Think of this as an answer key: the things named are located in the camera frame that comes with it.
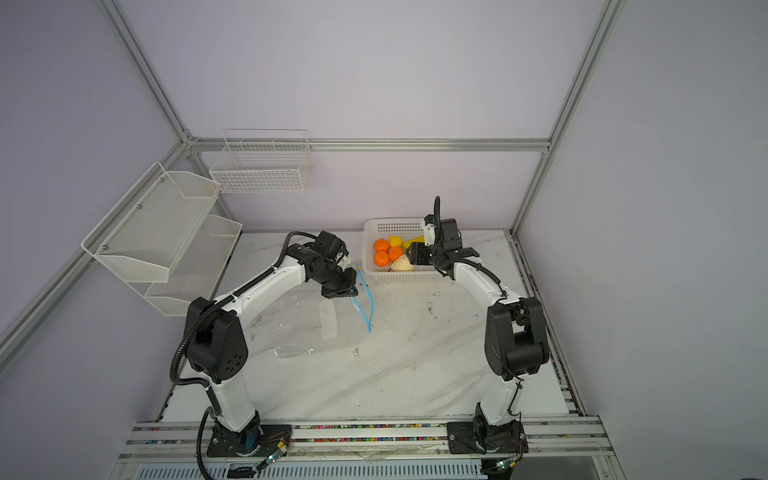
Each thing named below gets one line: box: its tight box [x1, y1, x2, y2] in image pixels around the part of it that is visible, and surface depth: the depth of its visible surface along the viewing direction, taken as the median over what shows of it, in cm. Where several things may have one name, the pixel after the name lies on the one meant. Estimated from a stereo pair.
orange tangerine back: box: [373, 238, 390, 252], surface depth 113 cm
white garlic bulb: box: [390, 254, 415, 271], surface depth 106 cm
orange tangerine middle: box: [389, 246, 403, 262], surface depth 110 cm
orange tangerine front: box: [374, 251, 390, 267], surface depth 110 cm
